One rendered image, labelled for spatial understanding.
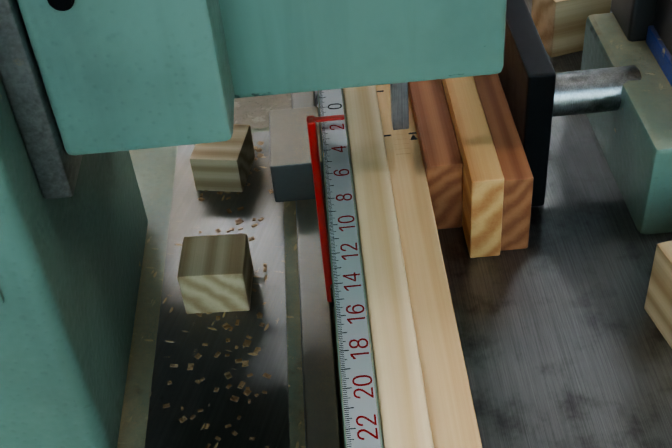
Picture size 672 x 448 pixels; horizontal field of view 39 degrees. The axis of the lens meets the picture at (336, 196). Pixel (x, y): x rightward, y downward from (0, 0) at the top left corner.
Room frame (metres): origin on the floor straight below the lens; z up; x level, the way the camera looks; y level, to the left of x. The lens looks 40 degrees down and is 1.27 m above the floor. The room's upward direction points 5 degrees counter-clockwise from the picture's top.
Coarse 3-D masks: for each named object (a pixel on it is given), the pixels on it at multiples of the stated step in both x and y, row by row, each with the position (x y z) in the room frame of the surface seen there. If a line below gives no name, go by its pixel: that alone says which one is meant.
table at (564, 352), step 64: (576, 64) 0.55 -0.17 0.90; (576, 128) 0.48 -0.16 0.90; (576, 192) 0.42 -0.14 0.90; (448, 256) 0.37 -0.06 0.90; (512, 256) 0.37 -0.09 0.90; (576, 256) 0.36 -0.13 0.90; (640, 256) 0.36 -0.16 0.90; (512, 320) 0.32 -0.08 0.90; (576, 320) 0.32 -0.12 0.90; (640, 320) 0.31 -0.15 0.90; (512, 384) 0.28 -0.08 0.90; (576, 384) 0.28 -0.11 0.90; (640, 384) 0.28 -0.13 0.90
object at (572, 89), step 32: (512, 0) 0.48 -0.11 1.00; (512, 32) 0.44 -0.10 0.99; (512, 64) 0.44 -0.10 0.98; (544, 64) 0.41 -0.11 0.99; (512, 96) 0.43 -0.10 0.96; (544, 96) 0.40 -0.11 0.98; (576, 96) 0.43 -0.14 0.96; (608, 96) 0.43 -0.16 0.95; (544, 128) 0.40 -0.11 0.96; (544, 160) 0.40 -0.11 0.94; (544, 192) 0.40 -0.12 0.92
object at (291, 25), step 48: (240, 0) 0.40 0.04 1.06; (288, 0) 0.40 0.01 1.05; (336, 0) 0.40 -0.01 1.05; (384, 0) 0.40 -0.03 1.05; (432, 0) 0.40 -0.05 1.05; (480, 0) 0.40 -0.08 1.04; (240, 48) 0.40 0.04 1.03; (288, 48) 0.40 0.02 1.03; (336, 48) 0.40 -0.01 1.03; (384, 48) 0.40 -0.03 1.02; (432, 48) 0.40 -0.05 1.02; (480, 48) 0.40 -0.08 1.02; (240, 96) 0.40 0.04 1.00
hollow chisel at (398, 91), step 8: (392, 88) 0.43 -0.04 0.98; (400, 88) 0.43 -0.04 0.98; (392, 96) 0.43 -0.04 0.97; (400, 96) 0.43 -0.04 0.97; (392, 104) 0.43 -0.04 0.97; (400, 104) 0.43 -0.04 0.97; (392, 112) 0.43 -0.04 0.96; (400, 112) 0.43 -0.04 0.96; (408, 112) 0.43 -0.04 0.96; (392, 120) 0.43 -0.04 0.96; (400, 120) 0.43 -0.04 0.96; (408, 120) 0.43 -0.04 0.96; (400, 128) 0.43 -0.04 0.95; (408, 128) 0.43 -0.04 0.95
